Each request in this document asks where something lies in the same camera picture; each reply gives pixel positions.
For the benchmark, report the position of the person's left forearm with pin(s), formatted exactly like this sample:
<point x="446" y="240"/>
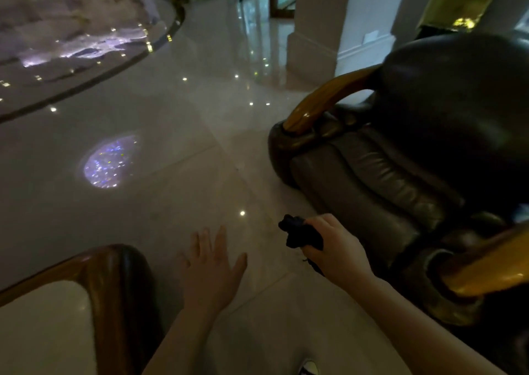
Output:
<point x="182" y="341"/>

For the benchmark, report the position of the person's left thumb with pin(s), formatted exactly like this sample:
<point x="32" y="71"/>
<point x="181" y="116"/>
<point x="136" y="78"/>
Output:
<point x="239" y="268"/>

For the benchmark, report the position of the person's right forearm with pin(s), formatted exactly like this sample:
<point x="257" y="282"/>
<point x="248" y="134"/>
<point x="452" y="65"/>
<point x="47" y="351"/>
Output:
<point x="417" y="329"/>

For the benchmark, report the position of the black cloth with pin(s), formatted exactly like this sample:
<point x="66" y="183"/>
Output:
<point x="301" y="235"/>

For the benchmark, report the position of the dark leather armchair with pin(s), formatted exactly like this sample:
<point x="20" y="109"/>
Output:
<point x="413" y="160"/>

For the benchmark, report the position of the person's right hand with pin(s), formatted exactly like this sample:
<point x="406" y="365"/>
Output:
<point x="339" y="255"/>

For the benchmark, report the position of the gold-framed cabinet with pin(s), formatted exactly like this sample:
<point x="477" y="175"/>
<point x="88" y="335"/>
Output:
<point x="458" y="2"/>

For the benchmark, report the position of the white square pillar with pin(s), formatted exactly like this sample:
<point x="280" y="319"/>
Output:
<point x="320" y="23"/>

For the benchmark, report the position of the person's left middle finger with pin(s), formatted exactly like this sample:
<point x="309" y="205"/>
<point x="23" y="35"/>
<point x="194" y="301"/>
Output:
<point x="204" y="244"/>

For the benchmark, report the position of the person's right fingers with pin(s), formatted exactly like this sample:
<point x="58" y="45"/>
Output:
<point x="320" y="232"/>

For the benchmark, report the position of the person's left hand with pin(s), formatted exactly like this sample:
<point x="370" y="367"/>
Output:
<point x="208" y="277"/>

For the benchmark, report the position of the person's shoe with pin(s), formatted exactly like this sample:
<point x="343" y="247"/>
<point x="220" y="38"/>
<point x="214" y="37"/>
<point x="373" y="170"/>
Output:
<point x="309" y="368"/>

